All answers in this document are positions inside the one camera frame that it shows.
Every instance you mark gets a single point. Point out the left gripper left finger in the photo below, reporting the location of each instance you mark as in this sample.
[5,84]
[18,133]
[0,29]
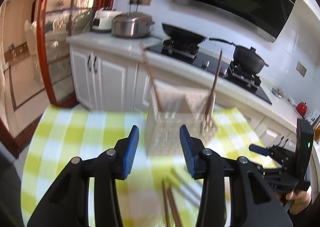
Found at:
[66,201]

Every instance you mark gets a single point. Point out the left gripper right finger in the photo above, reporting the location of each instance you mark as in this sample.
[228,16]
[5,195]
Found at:
[253,203]

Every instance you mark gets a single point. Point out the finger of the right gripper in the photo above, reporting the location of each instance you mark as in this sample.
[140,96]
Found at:
[259,150]

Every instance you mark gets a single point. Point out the brown wooden chopstick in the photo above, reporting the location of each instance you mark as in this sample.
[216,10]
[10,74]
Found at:
[184,183]
[174,209]
[182,193]
[215,84]
[165,201]
[149,71]

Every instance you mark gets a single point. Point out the person's right hand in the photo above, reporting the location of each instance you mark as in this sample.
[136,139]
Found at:
[300,201]

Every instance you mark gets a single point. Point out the small dishes on counter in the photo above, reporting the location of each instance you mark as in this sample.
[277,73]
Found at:
[279,93]

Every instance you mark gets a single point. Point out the green checkered tablecloth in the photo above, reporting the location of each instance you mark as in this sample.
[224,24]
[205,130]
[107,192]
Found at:
[66,133]

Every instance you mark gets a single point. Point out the black lidded pot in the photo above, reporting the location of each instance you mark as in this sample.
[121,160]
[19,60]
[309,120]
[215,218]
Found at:
[246,58]

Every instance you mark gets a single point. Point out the cream perforated utensil basket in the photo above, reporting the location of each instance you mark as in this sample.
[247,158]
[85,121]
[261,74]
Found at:
[171,107]

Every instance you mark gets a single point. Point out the black glass gas stove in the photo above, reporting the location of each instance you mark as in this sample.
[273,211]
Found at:
[191,54]

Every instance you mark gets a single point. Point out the black wok pan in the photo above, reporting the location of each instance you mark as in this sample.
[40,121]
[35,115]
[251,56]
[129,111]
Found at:
[182,35]

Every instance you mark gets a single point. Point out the silver rice cooker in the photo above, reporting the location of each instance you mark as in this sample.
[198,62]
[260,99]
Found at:
[132,25]

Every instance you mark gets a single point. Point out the white ornate dining chair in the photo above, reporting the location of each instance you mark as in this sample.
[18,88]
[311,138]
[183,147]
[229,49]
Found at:
[31,39]

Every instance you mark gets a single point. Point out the white electric cooker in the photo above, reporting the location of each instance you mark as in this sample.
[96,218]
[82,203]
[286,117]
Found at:
[103,17]

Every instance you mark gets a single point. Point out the red wooden sliding door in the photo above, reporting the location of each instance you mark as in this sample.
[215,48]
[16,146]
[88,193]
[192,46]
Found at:
[23,99]

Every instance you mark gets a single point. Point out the wall outlet right side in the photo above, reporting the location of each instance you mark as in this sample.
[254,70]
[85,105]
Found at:
[301,69]

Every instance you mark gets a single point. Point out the gold wall power outlet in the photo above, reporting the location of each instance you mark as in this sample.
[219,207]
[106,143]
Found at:
[140,2]

